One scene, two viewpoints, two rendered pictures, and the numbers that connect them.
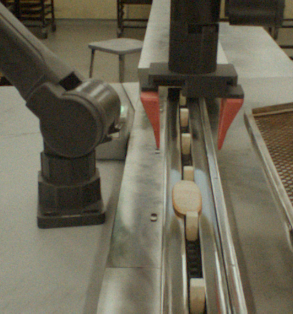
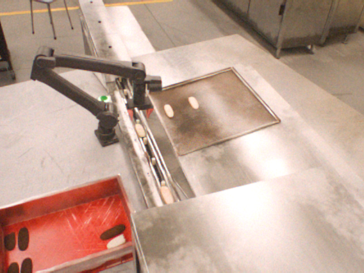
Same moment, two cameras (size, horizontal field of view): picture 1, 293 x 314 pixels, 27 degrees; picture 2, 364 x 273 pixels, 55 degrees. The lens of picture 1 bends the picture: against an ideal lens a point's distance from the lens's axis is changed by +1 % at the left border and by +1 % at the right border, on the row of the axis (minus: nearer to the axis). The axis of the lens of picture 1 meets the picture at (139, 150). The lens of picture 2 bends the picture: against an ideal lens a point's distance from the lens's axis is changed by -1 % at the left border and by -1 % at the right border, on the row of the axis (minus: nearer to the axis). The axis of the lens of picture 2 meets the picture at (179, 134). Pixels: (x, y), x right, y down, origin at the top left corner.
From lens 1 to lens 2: 99 cm
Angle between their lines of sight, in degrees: 29
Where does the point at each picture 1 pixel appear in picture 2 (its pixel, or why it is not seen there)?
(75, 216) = (111, 141)
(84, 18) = not seen: outside the picture
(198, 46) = (141, 99)
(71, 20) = not seen: outside the picture
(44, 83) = (100, 111)
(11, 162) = (77, 121)
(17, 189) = (87, 133)
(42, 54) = (97, 102)
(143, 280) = (141, 160)
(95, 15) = not seen: outside the picture
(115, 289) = (136, 164)
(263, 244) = (161, 140)
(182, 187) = (138, 127)
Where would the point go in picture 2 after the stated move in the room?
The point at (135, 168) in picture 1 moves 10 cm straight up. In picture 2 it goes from (122, 122) to (120, 105)
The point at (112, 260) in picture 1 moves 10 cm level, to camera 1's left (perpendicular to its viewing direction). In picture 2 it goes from (132, 156) to (109, 161)
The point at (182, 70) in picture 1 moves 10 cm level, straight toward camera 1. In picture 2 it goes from (138, 104) to (143, 117)
